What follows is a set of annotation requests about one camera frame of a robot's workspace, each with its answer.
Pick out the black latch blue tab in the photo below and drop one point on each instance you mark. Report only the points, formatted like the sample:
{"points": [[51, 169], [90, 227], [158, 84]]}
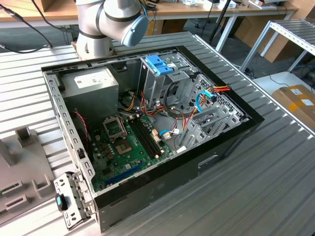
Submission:
{"points": [[60, 202]]}

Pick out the black tripod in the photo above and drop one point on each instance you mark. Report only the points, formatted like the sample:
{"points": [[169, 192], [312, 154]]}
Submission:
{"points": [[219, 20]]}

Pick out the small black intrusion switch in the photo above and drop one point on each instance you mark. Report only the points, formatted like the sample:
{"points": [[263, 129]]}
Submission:
{"points": [[80, 153]]}

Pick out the metal slot retainer bracket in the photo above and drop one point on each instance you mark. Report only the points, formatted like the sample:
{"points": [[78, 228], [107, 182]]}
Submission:
{"points": [[76, 194]]}

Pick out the grey power supply unit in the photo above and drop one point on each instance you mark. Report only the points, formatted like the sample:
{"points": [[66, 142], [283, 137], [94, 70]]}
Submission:
{"points": [[91, 98]]}

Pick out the blue plastic drive latch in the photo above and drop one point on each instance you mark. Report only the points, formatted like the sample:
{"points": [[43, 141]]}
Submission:
{"points": [[157, 64]]}

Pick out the blue expansion slot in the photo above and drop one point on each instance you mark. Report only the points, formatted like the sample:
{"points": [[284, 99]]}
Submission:
{"points": [[125, 172]]}

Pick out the grey parts rack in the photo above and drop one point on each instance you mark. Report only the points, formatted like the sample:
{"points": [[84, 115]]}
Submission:
{"points": [[27, 164]]}

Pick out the grey metal disk bay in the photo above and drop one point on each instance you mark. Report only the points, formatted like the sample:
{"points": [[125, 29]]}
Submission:
{"points": [[192, 137]]}

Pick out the black open PC case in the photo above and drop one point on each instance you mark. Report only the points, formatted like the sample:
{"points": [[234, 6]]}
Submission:
{"points": [[172, 184]]}

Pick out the white frame slatted table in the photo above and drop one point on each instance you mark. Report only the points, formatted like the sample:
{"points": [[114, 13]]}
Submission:
{"points": [[290, 24]]}

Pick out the grey metal drive cage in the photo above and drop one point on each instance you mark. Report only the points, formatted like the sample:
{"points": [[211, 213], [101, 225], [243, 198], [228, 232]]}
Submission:
{"points": [[152, 88]]}

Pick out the CPU socket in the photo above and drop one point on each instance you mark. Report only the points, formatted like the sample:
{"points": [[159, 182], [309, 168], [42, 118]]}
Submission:
{"points": [[124, 148]]}

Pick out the green motherboard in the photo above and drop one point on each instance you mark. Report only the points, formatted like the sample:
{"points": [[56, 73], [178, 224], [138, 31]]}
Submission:
{"points": [[115, 164]]}

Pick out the black RAM slot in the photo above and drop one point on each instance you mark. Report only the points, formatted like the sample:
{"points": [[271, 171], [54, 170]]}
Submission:
{"points": [[146, 137], [149, 137], [143, 137], [140, 137]]}

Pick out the flat cardboard package yellow tape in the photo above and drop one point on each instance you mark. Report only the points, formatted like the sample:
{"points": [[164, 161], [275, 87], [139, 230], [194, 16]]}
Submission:
{"points": [[290, 98]]}

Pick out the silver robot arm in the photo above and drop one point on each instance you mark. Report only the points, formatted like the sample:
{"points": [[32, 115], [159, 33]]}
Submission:
{"points": [[93, 22]]}

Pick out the white paper sticker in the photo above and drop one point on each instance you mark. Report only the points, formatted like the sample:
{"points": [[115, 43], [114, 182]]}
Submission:
{"points": [[181, 149]]}

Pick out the beige power connector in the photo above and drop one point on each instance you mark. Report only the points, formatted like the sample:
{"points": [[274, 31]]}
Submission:
{"points": [[154, 133]]}

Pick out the wooden box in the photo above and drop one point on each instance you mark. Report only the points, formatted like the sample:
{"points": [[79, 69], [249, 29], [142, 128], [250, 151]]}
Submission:
{"points": [[61, 5]]}

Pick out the large brown cardboard box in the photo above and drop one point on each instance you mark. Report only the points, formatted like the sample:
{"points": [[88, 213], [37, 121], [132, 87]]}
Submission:
{"points": [[248, 29]]}

